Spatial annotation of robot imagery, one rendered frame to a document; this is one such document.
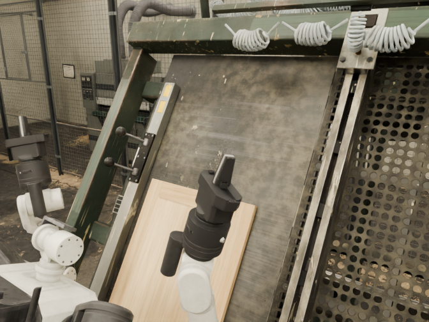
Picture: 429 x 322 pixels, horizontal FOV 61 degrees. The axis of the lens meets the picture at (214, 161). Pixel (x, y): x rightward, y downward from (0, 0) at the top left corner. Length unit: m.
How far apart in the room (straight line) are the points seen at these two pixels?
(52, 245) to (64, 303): 0.12
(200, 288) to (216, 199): 0.20
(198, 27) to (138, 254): 0.87
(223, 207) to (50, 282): 0.44
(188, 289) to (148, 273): 0.56
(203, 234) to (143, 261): 0.66
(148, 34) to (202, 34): 0.28
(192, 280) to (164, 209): 0.60
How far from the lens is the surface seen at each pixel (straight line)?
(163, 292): 1.28
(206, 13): 2.07
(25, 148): 1.19
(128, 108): 1.64
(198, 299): 0.79
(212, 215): 0.69
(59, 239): 0.86
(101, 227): 1.58
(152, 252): 1.32
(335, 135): 1.08
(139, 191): 1.41
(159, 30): 1.60
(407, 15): 1.20
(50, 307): 0.82
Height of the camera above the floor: 1.83
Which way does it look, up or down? 17 degrees down
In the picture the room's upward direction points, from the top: straight up
